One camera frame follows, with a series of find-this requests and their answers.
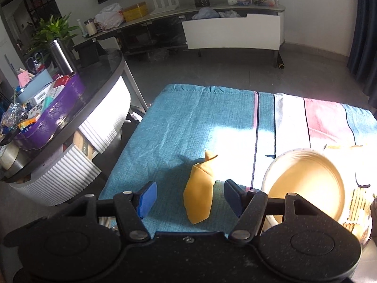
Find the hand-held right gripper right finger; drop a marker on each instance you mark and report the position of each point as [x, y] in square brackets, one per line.
[234, 197]

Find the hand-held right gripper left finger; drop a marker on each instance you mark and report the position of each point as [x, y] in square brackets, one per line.
[147, 199]

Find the orange cloth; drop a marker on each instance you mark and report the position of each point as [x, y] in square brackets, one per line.
[198, 194]

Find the beige paper cup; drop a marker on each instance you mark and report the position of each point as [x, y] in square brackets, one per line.
[306, 177]

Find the striped blue blanket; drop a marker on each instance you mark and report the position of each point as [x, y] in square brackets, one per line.
[176, 118]

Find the purple tin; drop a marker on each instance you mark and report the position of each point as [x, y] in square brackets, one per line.
[59, 112]

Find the round coffee table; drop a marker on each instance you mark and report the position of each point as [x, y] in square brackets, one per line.
[100, 67]

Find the tape roll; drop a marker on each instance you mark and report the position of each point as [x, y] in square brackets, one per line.
[13, 156]

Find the black roll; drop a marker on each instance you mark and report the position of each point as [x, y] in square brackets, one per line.
[279, 60]

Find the pile of small cartons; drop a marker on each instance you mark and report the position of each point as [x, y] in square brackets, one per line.
[44, 97]

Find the light blue organizer box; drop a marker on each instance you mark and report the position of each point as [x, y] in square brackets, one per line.
[36, 87]

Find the black box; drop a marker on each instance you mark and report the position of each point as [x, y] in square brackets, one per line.
[88, 53]

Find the crinkled clear plastic wrap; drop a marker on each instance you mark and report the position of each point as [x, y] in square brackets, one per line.
[11, 116]

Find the white drawer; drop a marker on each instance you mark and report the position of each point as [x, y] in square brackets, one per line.
[232, 32]

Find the steel thermos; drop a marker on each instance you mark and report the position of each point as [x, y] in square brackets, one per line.
[60, 57]

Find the pink notepad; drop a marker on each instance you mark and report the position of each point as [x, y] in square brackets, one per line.
[23, 79]

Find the television cabinet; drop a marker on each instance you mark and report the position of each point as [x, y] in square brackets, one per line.
[159, 20]

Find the scissors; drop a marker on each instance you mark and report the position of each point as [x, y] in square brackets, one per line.
[35, 59]

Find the candle jar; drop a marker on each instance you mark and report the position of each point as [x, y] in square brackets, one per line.
[90, 28]

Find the white tube bottle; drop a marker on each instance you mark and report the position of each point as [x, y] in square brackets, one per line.
[81, 28]

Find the light grey plastic bag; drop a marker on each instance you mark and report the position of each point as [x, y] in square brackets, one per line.
[229, 14]

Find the white plastic bag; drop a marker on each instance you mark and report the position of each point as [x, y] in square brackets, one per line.
[109, 17]

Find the grey cloth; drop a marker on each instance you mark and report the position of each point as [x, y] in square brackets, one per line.
[206, 13]

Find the yellow tin box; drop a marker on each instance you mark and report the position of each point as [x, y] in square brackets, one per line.
[135, 11]

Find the green bamboo plant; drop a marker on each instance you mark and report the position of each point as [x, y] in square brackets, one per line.
[54, 29]

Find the white router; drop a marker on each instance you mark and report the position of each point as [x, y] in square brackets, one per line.
[165, 6]

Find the clear plastic box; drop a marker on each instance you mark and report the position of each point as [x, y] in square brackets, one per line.
[266, 1]

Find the dark blue curtain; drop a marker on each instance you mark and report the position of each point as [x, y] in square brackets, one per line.
[363, 35]

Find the black door frame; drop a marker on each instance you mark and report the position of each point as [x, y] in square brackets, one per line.
[17, 0]

